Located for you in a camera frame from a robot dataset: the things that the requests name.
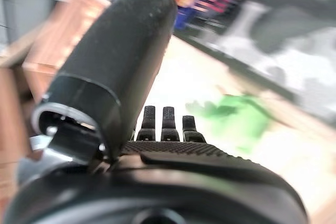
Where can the blue plastic basket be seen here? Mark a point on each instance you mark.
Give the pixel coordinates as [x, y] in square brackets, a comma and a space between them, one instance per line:
[210, 1]

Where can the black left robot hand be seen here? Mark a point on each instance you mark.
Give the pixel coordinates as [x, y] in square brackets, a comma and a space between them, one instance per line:
[118, 58]

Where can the green leafy vegetable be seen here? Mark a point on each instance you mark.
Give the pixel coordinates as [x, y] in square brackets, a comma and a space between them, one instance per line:
[236, 121]

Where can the brown wooden cabinet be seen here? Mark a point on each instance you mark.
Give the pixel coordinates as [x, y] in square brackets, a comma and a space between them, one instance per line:
[34, 58]

